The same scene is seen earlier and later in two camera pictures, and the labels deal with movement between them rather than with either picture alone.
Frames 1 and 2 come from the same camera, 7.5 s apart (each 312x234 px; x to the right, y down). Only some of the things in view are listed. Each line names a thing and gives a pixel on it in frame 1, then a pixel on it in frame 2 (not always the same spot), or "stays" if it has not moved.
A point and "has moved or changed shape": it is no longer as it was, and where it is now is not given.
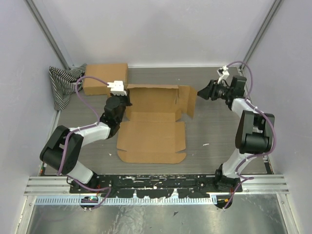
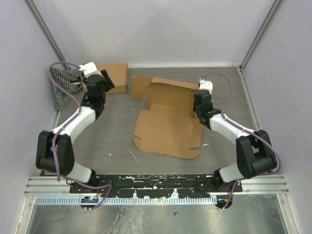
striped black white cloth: x=63 y=84 stays
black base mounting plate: x=187 y=186 stays
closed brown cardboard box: x=108 y=72 stays
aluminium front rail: x=60 y=185 stays
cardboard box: x=150 y=133 has moved or changed shape
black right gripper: x=210 y=90 → x=194 y=108
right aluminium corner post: x=274 y=9 stays
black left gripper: x=127 y=97 → x=108 y=83
